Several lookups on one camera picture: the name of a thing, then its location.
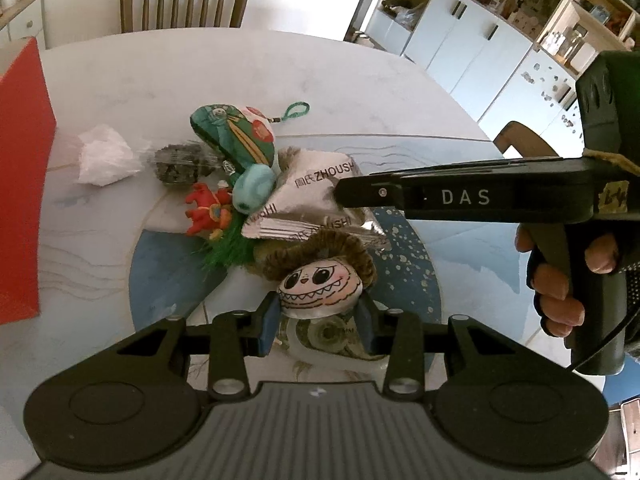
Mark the silver foil packet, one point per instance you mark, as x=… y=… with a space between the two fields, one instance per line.
x=315 y=180
x=300 y=230

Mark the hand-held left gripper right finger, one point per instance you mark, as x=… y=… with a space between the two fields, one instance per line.
x=367 y=330

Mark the teal round plush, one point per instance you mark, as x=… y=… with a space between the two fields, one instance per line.
x=252 y=187

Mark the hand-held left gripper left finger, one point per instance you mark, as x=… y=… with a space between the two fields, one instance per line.
x=266 y=330

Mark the white and wood wall cabinet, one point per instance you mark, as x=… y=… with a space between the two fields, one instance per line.
x=480 y=45

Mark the red and white cardboard box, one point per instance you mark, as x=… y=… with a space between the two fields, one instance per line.
x=22 y=185

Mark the brown wooden slatted chair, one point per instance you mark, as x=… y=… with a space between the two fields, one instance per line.
x=185 y=0

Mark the clear packet of dark bits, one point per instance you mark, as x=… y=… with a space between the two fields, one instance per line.
x=180 y=165

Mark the white sideboard with wooden top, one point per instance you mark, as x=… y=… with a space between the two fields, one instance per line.
x=22 y=20

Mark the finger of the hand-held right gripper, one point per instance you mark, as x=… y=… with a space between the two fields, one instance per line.
x=370 y=192

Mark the red toy figure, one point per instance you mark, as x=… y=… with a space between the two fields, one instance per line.
x=200 y=207

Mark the round tin with green pattern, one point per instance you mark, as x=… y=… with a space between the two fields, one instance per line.
x=325 y=337

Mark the green fuzzy tuft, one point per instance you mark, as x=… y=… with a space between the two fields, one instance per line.
x=225 y=252

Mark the white plastic bag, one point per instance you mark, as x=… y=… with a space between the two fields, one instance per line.
x=105 y=157

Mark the brown-haired grinning face doll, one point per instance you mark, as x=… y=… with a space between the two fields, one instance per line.
x=317 y=280

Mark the person's right hand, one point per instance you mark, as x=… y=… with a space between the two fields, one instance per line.
x=552 y=305

